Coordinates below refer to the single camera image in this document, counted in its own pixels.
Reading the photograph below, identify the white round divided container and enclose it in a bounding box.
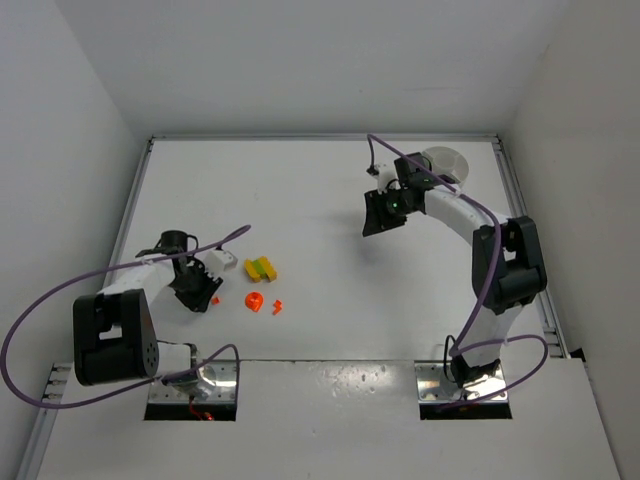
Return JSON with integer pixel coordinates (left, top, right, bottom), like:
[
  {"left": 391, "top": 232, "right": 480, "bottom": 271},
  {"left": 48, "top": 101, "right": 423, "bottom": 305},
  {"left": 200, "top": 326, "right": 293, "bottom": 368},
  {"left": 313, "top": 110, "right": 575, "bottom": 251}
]
[{"left": 422, "top": 146, "right": 469, "bottom": 187}]

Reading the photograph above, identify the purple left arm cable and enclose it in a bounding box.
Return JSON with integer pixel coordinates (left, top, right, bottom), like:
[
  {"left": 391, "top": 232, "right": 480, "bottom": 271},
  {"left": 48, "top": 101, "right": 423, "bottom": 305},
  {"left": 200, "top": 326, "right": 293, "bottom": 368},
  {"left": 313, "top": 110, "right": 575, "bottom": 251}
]
[{"left": 1, "top": 224, "right": 252, "bottom": 410}]

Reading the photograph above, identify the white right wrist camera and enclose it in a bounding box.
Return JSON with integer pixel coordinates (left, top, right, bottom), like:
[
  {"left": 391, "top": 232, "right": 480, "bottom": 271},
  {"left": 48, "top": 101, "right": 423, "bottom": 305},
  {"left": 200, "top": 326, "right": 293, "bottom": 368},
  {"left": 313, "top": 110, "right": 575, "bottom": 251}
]
[{"left": 366, "top": 163, "right": 399, "bottom": 194}]

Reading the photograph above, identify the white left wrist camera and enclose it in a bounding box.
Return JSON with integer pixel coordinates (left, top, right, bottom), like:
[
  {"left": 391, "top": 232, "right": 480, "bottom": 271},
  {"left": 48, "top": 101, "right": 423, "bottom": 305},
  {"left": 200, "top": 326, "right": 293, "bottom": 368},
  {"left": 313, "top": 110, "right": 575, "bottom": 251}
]
[{"left": 202, "top": 249, "right": 238, "bottom": 276}]

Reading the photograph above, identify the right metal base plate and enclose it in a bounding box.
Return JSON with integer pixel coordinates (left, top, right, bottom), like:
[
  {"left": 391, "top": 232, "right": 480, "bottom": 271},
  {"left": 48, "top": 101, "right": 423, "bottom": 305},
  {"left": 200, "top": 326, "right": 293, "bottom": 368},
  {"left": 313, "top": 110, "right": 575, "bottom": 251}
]
[{"left": 414, "top": 362, "right": 506, "bottom": 406}]

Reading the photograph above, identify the yellow green lego stack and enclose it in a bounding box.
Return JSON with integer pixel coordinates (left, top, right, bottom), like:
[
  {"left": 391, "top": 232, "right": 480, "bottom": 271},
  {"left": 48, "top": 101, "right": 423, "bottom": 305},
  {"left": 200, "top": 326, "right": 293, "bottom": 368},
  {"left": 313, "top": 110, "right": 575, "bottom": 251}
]
[{"left": 244, "top": 256, "right": 278, "bottom": 283}]

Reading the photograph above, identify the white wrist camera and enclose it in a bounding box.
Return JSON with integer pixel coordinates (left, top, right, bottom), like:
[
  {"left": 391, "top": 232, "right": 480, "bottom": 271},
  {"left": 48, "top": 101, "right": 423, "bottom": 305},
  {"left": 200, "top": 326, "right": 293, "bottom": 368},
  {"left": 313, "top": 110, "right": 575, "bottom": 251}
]
[
  {"left": 202, "top": 249, "right": 238, "bottom": 276},
  {"left": 366, "top": 163, "right": 399, "bottom": 194}
]

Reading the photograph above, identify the orange round lego piece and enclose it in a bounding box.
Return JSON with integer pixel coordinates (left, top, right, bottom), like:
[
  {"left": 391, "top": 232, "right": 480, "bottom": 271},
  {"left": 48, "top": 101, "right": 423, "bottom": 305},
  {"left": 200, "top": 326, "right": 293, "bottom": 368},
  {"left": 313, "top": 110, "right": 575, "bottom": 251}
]
[{"left": 244, "top": 291, "right": 264, "bottom": 313}]

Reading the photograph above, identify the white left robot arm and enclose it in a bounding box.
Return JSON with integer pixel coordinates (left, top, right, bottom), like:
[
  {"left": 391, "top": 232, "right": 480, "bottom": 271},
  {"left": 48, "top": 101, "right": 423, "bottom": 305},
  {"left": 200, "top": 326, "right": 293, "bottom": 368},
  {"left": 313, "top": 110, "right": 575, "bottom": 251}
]
[{"left": 73, "top": 230, "right": 237, "bottom": 386}]

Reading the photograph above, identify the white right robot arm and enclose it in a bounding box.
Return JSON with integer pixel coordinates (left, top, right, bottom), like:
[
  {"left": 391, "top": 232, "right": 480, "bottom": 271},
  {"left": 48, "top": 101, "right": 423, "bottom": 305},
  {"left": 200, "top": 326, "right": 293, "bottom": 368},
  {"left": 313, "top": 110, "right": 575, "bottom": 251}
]
[{"left": 362, "top": 147, "right": 547, "bottom": 386}]

